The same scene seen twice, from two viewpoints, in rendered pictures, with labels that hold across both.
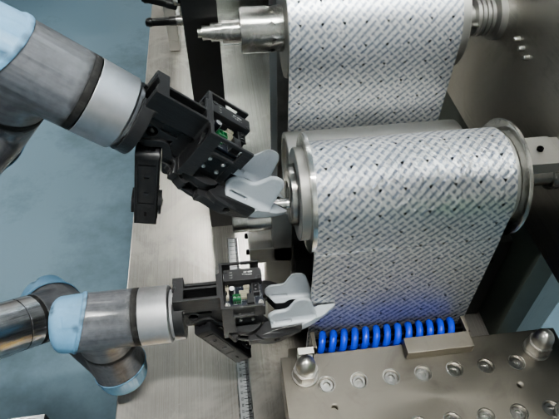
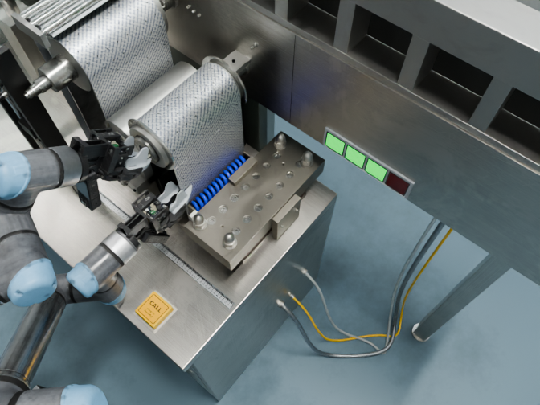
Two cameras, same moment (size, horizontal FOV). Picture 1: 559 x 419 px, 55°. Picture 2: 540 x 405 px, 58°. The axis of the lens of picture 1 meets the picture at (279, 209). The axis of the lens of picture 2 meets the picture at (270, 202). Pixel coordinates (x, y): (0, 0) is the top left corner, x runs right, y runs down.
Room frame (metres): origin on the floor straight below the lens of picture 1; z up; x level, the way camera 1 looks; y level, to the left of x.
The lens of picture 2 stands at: (-0.20, 0.22, 2.16)
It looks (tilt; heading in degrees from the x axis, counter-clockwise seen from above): 61 degrees down; 316
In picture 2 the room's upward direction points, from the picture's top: straight up
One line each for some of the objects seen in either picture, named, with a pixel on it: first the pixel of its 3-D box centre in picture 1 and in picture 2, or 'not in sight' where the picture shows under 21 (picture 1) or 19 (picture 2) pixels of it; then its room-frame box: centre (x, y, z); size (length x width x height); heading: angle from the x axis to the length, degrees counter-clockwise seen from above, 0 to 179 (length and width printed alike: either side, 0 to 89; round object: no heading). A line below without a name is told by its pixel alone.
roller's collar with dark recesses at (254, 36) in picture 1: (261, 29); (58, 73); (0.71, 0.03, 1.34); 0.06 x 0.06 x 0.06; 7
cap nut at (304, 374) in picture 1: (305, 367); (198, 220); (0.33, -0.03, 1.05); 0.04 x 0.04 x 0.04
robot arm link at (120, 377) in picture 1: (108, 351); (100, 285); (0.38, 0.25, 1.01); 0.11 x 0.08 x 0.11; 52
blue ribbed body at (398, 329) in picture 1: (388, 335); (220, 182); (0.40, -0.16, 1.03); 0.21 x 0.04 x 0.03; 97
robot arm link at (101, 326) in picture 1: (99, 322); (95, 271); (0.37, 0.24, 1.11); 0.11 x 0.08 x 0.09; 97
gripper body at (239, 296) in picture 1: (220, 304); (145, 221); (0.39, 0.08, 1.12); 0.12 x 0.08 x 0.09; 97
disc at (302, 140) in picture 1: (305, 193); (151, 145); (0.46, -0.03, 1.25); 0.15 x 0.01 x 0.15; 7
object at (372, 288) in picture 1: (396, 288); (212, 159); (0.42, -0.16, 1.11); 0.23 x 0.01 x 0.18; 97
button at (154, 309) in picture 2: not in sight; (154, 310); (0.28, 0.18, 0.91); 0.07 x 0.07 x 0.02; 7
